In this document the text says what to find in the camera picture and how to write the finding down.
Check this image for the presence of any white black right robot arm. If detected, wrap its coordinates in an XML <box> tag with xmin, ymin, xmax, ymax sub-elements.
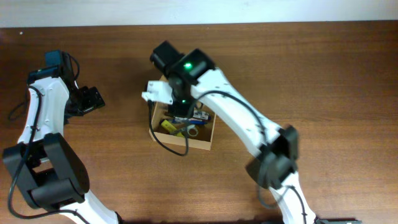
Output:
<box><xmin>142</xmin><ymin>41</ymin><xmax>317</xmax><ymax>223</ymax></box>

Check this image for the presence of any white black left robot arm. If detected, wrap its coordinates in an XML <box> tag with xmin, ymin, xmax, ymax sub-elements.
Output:
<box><xmin>2</xmin><ymin>50</ymin><xmax>123</xmax><ymax>223</ymax></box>

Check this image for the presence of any brown cardboard box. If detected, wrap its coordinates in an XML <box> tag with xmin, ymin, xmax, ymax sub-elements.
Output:
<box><xmin>147</xmin><ymin>77</ymin><xmax>216</xmax><ymax>156</ymax></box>

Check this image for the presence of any yellow highlighter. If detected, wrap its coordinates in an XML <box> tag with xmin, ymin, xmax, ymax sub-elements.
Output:
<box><xmin>160</xmin><ymin>119</ymin><xmax>185</xmax><ymax>138</ymax></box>

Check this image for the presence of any blue ballpoint pen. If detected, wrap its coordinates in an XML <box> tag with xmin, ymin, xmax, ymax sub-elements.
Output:
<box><xmin>168</xmin><ymin>118</ymin><xmax>208</xmax><ymax>125</ymax></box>

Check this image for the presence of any blue whiteboard marker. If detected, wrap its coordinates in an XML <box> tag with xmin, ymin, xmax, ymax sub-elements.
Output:
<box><xmin>193</xmin><ymin>110</ymin><xmax>211</xmax><ymax>121</ymax></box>

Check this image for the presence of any yellow tape roll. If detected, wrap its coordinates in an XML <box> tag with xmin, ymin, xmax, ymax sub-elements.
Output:
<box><xmin>187</xmin><ymin>124</ymin><xmax>198</xmax><ymax>137</ymax></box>

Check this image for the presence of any black grey permanent marker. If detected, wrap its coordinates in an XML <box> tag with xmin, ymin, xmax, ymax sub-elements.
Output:
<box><xmin>171</xmin><ymin>126</ymin><xmax>187</xmax><ymax>135</ymax></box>

